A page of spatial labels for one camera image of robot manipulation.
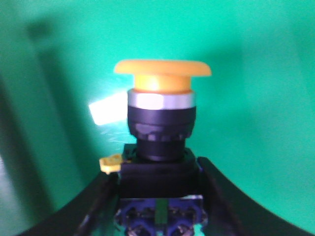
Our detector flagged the yellow mushroom push button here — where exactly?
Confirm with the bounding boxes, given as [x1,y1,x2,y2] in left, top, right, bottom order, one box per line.
[99,59,212,236]

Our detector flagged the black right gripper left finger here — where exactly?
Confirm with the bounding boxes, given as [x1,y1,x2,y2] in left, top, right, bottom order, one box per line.
[19,172,118,236]

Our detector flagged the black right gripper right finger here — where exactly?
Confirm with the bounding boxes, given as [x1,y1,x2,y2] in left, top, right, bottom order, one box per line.
[197,157,308,236]

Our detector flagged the green conveyor belt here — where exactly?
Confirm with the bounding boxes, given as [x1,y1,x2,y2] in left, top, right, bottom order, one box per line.
[0,0,315,236]

